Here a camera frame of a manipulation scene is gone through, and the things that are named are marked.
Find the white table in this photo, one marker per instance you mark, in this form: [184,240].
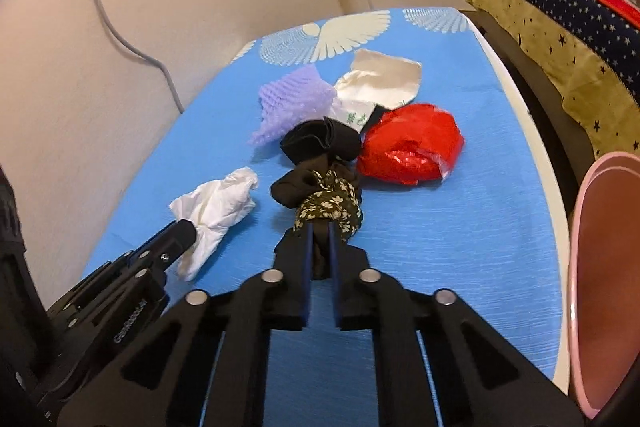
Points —
[560,347]

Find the black cloth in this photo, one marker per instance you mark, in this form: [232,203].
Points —
[315,142]

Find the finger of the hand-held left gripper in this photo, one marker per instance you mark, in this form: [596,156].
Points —
[175,237]

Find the pink plastic bin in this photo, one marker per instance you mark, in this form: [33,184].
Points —
[600,257]

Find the white tissue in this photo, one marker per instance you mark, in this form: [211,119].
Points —
[220,202]

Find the white paper bag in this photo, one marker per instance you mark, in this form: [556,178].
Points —
[385,77]

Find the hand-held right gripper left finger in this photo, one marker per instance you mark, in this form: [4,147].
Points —
[306,267]

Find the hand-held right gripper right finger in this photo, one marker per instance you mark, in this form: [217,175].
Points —
[336,287]

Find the blue bird-print mat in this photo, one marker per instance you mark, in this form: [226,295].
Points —
[450,257]

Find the dark floral cloth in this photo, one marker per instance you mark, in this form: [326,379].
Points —
[330,202]

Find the purple foam net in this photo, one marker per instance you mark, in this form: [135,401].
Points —
[295,102]

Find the red plastic bag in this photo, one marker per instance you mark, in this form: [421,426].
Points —
[415,137]

